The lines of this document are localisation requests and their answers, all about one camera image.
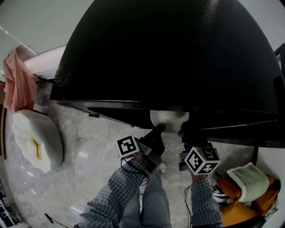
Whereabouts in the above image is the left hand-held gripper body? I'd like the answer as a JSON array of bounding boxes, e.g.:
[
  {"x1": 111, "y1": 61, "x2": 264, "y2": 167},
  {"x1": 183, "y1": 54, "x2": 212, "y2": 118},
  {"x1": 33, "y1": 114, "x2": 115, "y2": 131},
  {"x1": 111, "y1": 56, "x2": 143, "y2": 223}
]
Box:
[{"x1": 114, "y1": 129, "x2": 167, "y2": 174}]

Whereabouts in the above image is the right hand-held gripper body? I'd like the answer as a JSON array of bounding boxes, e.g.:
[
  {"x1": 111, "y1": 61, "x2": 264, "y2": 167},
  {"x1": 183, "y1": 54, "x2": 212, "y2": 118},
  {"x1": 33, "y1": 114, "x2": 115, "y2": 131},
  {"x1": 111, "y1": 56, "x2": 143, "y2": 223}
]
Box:
[{"x1": 179, "y1": 137, "x2": 221, "y2": 175}]

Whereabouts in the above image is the black mini fridge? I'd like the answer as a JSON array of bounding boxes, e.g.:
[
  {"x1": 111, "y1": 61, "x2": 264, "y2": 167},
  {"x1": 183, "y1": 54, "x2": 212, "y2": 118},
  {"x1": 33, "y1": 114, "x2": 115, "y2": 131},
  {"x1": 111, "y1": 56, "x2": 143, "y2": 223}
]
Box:
[{"x1": 49, "y1": 0, "x2": 285, "y2": 165}]

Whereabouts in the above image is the person's left forearm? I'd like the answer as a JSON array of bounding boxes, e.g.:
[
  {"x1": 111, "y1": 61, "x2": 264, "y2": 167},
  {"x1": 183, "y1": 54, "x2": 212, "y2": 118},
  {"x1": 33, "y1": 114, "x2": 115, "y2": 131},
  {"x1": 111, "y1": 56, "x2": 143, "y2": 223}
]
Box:
[{"x1": 79, "y1": 152, "x2": 150, "y2": 228}]

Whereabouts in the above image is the person's right forearm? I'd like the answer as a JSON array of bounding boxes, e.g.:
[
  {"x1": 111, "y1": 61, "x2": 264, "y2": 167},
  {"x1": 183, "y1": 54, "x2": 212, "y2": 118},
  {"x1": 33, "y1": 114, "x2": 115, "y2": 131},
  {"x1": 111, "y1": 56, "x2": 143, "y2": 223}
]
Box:
[{"x1": 189, "y1": 173, "x2": 224, "y2": 228}]

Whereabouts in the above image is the black and white striped blanket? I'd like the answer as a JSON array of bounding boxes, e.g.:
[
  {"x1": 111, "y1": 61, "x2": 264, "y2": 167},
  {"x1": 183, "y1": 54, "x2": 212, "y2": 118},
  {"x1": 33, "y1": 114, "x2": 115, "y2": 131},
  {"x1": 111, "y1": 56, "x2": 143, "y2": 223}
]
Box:
[{"x1": 211, "y1": 181, "x2": 229, "y2": 207}]

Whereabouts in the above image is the small orange cushion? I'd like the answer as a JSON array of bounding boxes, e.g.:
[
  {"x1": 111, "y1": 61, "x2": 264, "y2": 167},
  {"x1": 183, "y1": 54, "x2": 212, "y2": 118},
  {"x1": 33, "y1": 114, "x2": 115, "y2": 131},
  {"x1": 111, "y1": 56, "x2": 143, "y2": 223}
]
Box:
[{"x1": 216, "y1": 177, "x2": 242, "y2": 201}]

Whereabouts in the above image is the green and white blanket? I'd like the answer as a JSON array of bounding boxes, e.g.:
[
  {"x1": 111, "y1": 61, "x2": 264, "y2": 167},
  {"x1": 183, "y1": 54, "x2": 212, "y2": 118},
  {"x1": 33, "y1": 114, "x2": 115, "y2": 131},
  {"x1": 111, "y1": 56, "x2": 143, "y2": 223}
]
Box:
[{"x1": 226, "y1": 162, "x2": 270, "y2": 204}]

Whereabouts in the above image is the person's blue jeans leg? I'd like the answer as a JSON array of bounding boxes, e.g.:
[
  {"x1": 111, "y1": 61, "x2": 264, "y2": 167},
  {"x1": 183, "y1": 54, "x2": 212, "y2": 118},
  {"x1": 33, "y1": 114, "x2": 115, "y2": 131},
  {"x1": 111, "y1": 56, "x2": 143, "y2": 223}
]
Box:
[{"x1": 121, "y1": 169, "x2": 172, "y2": 228}]

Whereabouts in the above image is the large orange cushion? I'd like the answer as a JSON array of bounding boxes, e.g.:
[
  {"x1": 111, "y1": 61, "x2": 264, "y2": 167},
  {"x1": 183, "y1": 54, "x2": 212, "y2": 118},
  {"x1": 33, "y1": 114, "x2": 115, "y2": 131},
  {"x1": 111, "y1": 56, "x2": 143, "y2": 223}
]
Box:
[{"x1": 219, "y1": 200, "x2": 259, "y2": 227}]

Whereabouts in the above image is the white beanbag with yellow centre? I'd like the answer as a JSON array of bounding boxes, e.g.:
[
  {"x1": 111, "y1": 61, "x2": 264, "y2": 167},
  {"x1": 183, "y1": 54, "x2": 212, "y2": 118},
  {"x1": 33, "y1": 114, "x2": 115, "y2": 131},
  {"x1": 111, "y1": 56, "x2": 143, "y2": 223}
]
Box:
[{"x1": 11, "y1": 109, "x2": 64, "y2": 174}]

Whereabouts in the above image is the pink hanging cloth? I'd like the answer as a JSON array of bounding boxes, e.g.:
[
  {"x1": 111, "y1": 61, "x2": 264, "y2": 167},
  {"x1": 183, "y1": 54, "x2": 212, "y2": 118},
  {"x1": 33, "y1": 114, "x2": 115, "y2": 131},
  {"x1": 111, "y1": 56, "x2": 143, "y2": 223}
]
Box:
[{"x1": 2, "y1": 49, "x2": 37, "y2": 112}]

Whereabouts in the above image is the thin white rod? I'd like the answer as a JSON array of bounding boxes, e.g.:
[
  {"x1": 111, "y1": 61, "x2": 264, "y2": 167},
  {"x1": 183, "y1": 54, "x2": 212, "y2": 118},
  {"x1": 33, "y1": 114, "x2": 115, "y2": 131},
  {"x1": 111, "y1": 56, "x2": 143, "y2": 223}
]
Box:
[{"x1": 0, "y1": 25, "x2": 37, "y2": 55}]

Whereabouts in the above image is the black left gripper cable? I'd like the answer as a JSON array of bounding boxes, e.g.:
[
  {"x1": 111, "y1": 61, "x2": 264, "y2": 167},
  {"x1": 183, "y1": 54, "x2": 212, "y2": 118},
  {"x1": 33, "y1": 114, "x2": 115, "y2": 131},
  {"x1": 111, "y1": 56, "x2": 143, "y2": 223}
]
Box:
[{"x1": 120, "y1": 158, "x2": 150, "y2": 187}]

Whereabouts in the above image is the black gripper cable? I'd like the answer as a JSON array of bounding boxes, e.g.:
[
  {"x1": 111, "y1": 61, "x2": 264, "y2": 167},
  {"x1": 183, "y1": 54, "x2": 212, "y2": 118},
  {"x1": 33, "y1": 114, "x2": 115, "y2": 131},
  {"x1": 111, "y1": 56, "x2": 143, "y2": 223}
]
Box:
[
  {"x1": 184, "y1": 185, "x2": 195, "y2": 224},
  {"x1": 120, "y1": 158, "x2": 150, "y2": 187}
]

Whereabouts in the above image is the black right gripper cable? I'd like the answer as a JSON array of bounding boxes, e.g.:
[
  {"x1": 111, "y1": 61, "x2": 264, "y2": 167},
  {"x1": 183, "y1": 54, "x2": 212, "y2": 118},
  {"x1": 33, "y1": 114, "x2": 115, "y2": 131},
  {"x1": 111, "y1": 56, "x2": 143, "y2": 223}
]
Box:
[{"x1": 184, "y1": 185, "x2": 195, "y2": 224}]

